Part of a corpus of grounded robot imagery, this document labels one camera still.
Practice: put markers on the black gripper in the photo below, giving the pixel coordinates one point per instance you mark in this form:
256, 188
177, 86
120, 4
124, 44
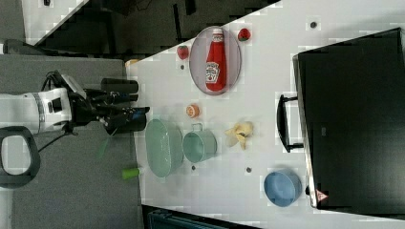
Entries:
77, 105

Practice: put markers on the peeled yellow banana toy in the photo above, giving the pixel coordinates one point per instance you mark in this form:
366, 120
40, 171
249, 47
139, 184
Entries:
238, 134

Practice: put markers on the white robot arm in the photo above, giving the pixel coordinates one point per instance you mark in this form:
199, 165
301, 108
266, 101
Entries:
41, 112

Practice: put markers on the black toaster oven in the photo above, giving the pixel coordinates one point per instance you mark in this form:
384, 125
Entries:
351, 106

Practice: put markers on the green oval colander basket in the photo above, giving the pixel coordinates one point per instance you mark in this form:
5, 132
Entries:
163, 146

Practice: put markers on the orange slice toy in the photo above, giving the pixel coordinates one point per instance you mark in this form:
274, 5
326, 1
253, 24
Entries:
192, 110

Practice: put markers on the red strawberry toy left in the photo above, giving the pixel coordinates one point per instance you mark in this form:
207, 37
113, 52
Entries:
182, 52

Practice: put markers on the red strawberry toy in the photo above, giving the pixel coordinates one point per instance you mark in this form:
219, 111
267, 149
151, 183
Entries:
244, 35
182, 52

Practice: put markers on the green metal cup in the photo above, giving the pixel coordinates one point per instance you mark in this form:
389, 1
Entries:
200, 144

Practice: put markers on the red ketchup bottle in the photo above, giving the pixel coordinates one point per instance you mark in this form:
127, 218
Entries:
215, 71

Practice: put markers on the grey round plate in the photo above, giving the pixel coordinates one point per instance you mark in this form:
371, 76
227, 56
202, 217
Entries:
199, 53

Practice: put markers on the red strawberry toy right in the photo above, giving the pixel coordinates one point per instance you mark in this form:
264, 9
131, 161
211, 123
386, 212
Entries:
244, 35

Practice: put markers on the blue bowl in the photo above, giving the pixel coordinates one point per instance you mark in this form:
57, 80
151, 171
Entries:
282, 187

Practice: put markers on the black cylinder post lower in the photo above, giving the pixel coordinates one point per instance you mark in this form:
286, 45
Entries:
126, 124

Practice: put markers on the black cylinder post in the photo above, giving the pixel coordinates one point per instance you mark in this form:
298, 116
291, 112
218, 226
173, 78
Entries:
126, 124
119, 85

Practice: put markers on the black cylinder post upper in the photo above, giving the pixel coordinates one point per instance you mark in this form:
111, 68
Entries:
119, 85

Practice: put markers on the black grey handle frame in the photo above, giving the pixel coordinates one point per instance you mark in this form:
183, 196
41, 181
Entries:
20, 160

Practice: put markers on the black oven door handle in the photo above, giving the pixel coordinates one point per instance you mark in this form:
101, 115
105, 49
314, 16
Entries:
282, 123

